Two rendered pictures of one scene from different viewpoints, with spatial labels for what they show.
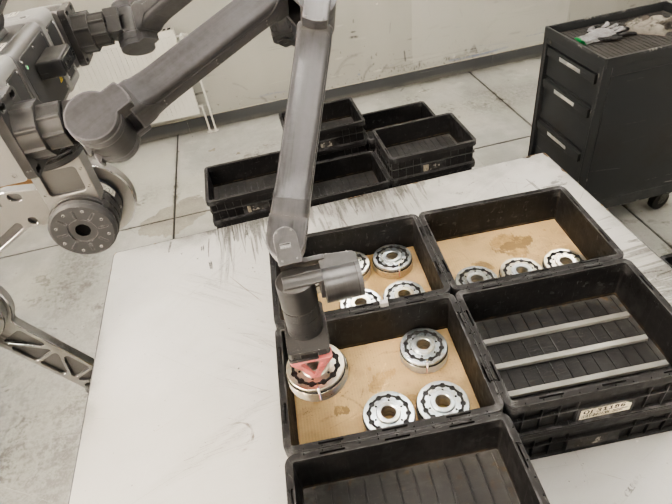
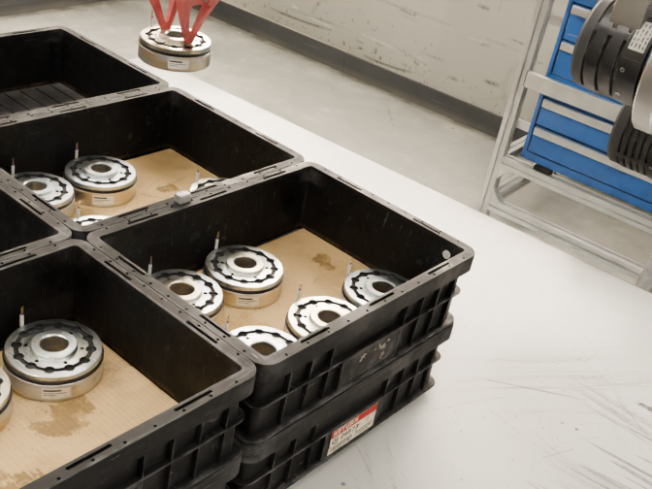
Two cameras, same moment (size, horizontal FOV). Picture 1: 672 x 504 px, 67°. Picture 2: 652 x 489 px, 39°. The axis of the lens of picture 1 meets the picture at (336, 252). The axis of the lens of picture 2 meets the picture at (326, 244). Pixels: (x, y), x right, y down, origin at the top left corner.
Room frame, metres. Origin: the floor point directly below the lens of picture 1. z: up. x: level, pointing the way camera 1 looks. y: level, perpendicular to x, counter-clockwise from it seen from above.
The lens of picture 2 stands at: (1.53, -0.77, 1.49)
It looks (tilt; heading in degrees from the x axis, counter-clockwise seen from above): 30 degrees down; 128
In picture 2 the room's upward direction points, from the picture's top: 11 degrees clockwise
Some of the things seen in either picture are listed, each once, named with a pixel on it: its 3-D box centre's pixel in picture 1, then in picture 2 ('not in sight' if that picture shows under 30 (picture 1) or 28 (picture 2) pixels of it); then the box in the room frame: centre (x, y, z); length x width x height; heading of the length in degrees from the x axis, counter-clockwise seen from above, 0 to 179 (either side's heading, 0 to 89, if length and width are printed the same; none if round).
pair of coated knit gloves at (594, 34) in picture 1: (601, 32); not in sight; (2.18, -1.30, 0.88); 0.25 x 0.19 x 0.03; 96
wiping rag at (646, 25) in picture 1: (655, 22); not in sight; (2.18, -1.54, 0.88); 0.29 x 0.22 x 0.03; 96
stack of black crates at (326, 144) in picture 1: (326, 155); not in sight; (2.42, -0.03, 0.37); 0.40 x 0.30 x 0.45; 96
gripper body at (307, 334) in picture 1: (303, 318); not in sight; (0.54, 0.07, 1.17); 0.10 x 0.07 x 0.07; 2
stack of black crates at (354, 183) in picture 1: (344, 204); not in sight; (2.02, -0.08, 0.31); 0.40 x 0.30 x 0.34; 96
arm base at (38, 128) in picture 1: (42, 128); not in sight; (0.76, 0.41, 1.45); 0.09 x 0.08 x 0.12; 6
